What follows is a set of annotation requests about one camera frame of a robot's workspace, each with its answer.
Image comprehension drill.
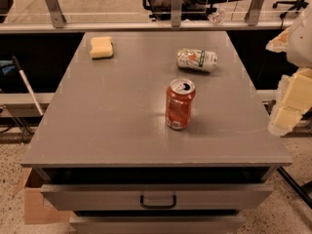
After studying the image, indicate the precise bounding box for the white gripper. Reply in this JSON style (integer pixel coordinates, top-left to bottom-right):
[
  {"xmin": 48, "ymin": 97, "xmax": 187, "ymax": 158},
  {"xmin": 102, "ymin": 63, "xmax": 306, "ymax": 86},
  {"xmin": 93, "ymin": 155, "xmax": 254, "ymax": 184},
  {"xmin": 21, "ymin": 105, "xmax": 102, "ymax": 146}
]
[{"xmin": 266, "ymin": 7, "xmax": 312, "ymax": 137}]

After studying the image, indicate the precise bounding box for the white green 7up can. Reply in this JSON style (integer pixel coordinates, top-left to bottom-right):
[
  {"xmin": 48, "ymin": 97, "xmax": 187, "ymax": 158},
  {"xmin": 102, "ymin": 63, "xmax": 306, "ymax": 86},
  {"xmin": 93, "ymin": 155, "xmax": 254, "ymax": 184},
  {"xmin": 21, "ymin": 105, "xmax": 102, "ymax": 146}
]
[{"xmin": 176, "ymin": 48, "xmax": 217, "ymax": 72}]

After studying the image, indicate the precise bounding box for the orange soda can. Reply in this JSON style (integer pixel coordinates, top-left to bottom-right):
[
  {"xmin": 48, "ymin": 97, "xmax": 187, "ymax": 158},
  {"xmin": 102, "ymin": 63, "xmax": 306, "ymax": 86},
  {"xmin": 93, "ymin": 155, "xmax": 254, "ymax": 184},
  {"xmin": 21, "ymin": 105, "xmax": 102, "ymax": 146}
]
[{"xmin": 165, "ymin": 78, "xmax": 196, "ymax": 130}]

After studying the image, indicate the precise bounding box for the black rolling chair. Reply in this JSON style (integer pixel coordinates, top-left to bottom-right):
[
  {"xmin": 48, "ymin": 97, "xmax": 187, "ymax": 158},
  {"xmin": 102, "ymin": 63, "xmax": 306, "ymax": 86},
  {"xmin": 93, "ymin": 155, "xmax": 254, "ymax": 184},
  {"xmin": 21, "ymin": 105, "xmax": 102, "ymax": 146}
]
[{"xmin": 272, "ymin": 0, "xmax": 309, "ymax": 20}]

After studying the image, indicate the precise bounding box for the crumpled clear plastic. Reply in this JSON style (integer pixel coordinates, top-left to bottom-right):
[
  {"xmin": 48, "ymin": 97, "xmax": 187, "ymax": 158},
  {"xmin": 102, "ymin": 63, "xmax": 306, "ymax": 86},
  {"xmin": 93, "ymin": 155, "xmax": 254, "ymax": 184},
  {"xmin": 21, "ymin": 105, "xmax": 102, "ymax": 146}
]
[{"xmin": 208, "ymin": 9, "xmax": 225, "ymax": 24}]

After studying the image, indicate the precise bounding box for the yellow sponge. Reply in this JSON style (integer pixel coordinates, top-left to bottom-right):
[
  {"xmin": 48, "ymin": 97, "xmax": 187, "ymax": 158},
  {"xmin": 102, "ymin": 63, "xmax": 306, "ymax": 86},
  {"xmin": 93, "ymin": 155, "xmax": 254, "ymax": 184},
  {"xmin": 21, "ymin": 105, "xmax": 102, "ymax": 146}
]
[{"xmin": 90, "ymin": 37, "xmax": 113, "ymax": 59}]

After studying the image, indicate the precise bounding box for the grey lower drawer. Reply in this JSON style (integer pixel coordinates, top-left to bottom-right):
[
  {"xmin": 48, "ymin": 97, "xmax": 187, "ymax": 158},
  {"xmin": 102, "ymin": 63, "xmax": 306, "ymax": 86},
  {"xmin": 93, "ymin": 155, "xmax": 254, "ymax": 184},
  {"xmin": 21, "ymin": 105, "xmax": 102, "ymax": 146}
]
[{"xmin": 69, "ymin": 216, "xmax": 245, "ymax": 234}]

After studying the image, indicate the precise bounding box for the grey drawer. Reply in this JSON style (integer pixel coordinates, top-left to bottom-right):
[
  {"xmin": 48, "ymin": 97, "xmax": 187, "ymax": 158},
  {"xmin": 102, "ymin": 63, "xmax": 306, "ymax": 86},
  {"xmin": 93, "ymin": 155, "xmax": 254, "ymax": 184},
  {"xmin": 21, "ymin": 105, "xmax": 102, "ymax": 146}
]
[
  {"xmin": 69, "ymin": 216, "xmax": 245, "ymax": 234},
  {"xmin": 41, "ymin": 184, "xmax": 272, "ymax": 212}
]

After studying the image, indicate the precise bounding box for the grey top drawer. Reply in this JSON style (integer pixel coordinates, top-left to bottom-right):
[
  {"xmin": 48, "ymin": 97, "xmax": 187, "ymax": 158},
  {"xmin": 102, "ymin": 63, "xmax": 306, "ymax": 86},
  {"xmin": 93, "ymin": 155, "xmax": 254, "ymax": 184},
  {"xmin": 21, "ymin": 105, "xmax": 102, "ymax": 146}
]
[{"xmin": 41, "ymin": 184, "xmax": 272, "ymax": 212}]

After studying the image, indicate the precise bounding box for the metal railing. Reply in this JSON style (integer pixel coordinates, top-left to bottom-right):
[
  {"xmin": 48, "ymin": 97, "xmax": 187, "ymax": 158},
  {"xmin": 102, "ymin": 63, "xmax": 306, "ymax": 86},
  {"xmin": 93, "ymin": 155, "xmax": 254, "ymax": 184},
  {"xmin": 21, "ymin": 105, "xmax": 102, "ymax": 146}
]
[{"xmin": 1, "ymin": 0, "xmax": 295, "ymax": 31}]

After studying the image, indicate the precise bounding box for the brown cardboard box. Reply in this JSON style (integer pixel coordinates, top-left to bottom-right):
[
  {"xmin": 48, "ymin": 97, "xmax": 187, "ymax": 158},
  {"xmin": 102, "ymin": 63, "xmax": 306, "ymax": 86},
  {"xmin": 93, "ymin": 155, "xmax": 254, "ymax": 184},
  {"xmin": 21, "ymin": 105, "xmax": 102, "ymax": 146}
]
[{"xmin": 14, "ymin": 168, "xmax": 74, "ymax": 224}]

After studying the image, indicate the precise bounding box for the black drawer handle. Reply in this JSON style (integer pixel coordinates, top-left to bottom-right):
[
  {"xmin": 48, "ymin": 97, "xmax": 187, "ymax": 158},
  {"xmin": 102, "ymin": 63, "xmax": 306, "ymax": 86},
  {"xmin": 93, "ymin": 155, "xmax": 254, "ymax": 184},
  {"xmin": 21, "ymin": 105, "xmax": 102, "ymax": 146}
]
[{"xmin": 139, "ymin": 195, "xmax": 176, "ymax": 210}]

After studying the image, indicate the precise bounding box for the white stick black handle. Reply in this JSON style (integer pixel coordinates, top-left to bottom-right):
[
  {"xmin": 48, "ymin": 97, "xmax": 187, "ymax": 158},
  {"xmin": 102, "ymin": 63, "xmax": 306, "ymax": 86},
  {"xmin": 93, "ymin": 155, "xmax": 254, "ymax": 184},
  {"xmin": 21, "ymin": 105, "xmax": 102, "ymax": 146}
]
[{"xmin": 12, "ymin": 55, "xmax": 44, "ymax": 116}]

